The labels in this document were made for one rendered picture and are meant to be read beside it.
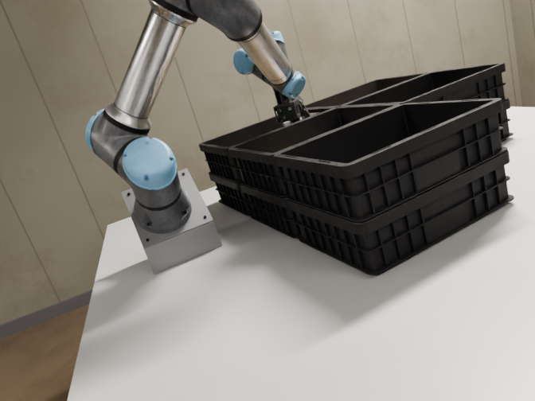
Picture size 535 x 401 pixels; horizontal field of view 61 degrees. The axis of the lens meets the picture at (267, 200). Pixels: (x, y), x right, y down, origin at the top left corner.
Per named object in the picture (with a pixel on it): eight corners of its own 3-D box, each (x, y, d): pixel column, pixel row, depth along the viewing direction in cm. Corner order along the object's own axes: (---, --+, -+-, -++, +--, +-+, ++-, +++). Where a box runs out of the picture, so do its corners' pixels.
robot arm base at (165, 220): (142, 241, 117) (134, 221, 109) (129, 196, 124) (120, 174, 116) (199, 223, 120) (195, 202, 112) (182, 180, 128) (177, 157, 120)
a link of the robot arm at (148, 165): (154, 217, 109) (142, 184, 98) (119, 185, 114) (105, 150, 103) (191, 188, 115) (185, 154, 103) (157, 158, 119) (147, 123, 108)
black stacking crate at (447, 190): (374, 283, 84) (360, 224, 80) (297, 244, 110) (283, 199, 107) (519, 202, 97) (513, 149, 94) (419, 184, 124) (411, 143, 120)
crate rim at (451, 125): (349, 180, 78) (345, 167, 77) (273, 165, 104) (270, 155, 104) (507, 109, 91) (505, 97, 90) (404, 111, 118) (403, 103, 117)
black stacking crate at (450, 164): (361, 229, 81) (346, 169, 77) (285, 203, 107) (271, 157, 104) (512, 153, 94) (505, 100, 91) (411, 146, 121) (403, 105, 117)
